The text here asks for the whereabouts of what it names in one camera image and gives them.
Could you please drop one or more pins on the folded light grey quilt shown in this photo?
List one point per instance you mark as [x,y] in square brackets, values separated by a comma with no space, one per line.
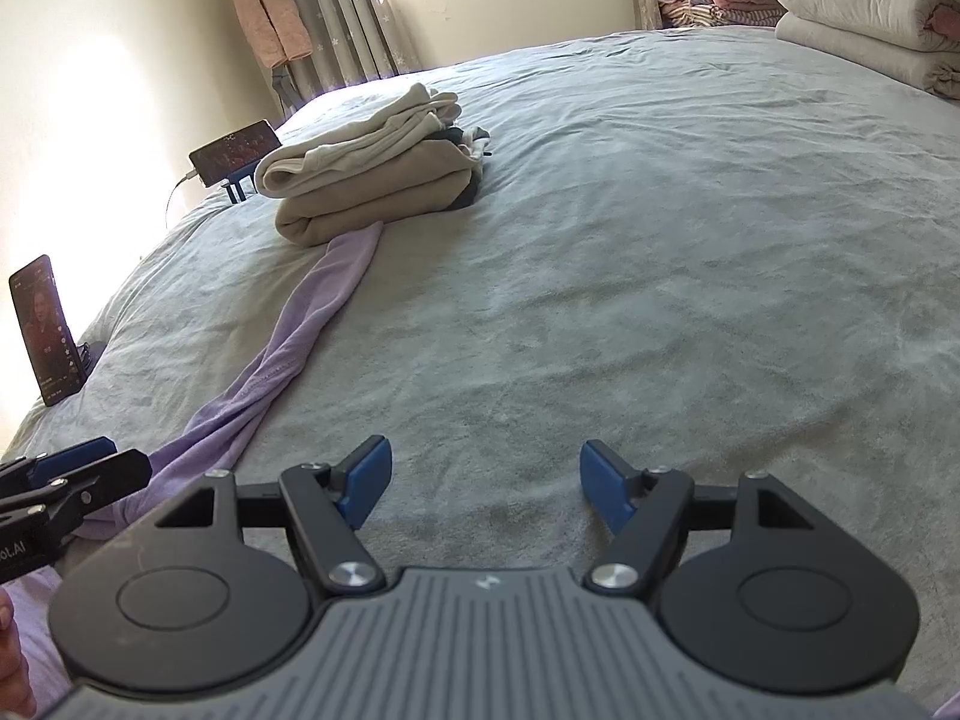
[847,4]

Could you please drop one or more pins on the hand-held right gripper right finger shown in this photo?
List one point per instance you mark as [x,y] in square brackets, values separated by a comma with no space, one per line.
[604,480]

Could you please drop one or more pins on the pink hanging jacket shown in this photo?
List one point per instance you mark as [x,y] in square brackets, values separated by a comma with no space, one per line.
[270,11]

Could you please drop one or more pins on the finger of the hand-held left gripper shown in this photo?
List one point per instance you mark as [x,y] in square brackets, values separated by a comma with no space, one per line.
[71,454]
[97,480]

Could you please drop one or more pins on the purple pants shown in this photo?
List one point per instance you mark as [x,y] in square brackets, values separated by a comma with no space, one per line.
[300,322]

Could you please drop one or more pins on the blue phone stand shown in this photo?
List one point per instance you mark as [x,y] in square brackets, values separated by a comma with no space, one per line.
[240,189]

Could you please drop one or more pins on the folded grey and pink quilt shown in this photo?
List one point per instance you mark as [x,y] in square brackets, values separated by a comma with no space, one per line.
[862,52]

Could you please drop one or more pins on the sideways black smartphone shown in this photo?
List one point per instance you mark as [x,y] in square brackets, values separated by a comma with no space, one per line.
[236,150]

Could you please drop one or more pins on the black phone stand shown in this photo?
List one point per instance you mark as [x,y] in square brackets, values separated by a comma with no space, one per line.
[91,358]

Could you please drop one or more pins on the folded cream garment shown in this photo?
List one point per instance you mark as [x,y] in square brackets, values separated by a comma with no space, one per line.
[352,142]

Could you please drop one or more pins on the upright black smartphone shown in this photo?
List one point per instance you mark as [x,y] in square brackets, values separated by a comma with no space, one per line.
[45,330]

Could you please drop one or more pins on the folded striped blanket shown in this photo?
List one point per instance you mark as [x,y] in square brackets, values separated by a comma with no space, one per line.
[720,13]

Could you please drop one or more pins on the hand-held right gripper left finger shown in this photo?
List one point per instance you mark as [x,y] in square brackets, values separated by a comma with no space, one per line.
[367,476]

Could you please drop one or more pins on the bed with grey sheet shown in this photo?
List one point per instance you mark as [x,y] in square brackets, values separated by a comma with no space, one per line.
[600,240]

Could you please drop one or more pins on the person's left hand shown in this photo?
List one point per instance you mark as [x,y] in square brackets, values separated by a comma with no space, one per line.
[11,667]

